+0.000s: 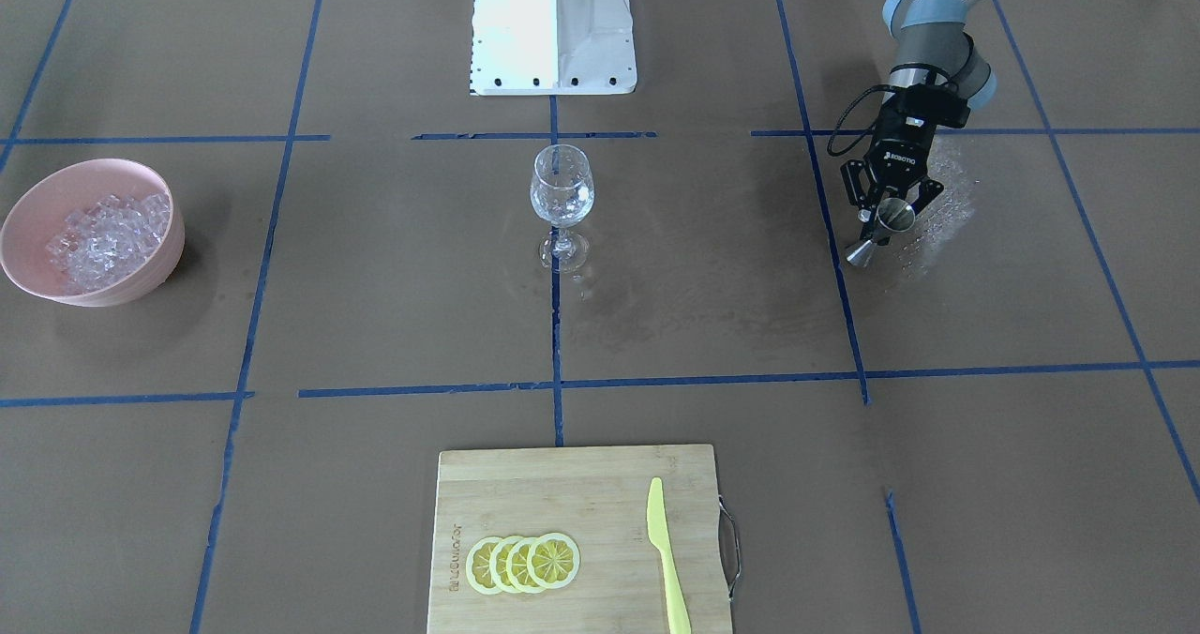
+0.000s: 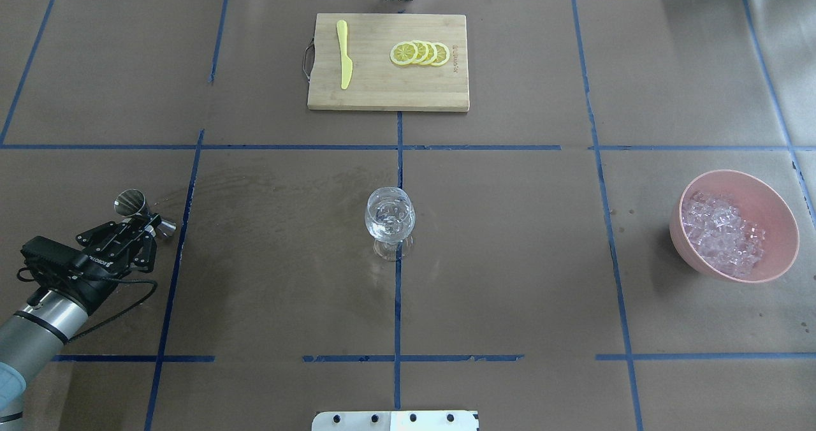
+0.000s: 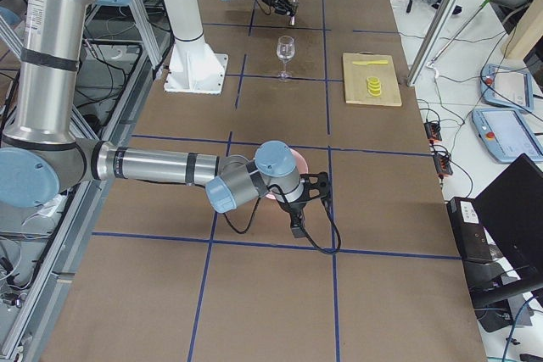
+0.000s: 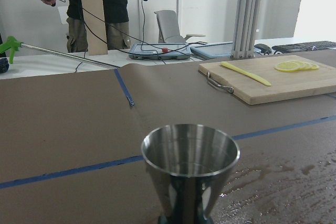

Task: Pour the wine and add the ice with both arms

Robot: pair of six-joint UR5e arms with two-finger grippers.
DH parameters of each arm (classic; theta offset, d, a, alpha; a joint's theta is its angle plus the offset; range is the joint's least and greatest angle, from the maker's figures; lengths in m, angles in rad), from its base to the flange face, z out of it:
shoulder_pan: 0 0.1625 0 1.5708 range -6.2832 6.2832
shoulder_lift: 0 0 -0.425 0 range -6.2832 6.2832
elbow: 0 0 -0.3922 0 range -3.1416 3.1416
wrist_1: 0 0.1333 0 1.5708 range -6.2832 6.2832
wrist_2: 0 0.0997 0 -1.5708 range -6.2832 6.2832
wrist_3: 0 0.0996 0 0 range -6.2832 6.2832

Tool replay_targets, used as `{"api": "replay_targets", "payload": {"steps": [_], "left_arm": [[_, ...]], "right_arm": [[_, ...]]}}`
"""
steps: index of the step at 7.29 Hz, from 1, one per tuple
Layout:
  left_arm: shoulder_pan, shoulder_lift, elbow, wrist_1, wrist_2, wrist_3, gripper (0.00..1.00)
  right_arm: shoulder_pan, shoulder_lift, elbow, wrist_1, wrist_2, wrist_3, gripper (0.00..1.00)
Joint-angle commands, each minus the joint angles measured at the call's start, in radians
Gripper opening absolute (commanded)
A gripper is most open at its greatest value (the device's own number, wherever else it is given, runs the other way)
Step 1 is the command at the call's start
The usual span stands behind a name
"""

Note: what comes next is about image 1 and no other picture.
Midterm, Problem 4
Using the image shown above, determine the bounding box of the pink bowl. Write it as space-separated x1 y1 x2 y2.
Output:
2 159 185 309

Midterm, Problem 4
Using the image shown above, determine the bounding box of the clear ice cube pile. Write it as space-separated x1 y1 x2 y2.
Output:
44 192 172 295

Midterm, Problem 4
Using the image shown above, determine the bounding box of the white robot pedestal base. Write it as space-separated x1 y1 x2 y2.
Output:
469 0 638 97

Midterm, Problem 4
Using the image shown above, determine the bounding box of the lemon slice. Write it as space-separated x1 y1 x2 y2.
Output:
505 538 545 593
488 536 526 593
466 536 504 596
526 532 581 590

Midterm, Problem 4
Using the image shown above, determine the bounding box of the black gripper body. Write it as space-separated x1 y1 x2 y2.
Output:
864 98 938 199

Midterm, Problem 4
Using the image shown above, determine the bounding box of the steel double jigger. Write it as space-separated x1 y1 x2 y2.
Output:
846 197 917 267

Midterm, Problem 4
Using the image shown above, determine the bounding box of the yellow plastic knife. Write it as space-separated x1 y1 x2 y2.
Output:
644 476 692 633

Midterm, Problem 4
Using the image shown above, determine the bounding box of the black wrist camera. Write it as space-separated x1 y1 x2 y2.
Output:
895 85 971 128

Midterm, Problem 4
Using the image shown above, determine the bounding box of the clear wine glass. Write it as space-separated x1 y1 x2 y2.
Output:
529 143 594 274

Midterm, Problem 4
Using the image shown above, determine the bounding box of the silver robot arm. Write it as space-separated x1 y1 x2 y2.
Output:
840 0 998 250

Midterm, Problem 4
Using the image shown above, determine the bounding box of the bamboo cutting board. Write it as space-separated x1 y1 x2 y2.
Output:
426 445 733 633

